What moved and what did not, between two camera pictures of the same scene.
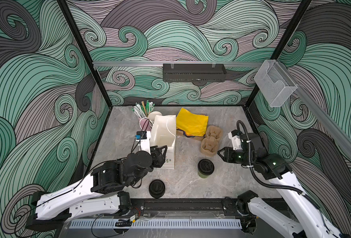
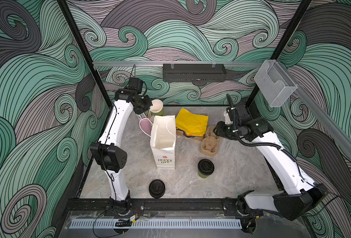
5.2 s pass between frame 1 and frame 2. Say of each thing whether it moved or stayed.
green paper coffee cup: stayed
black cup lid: stayed
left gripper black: moved
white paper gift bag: stayed
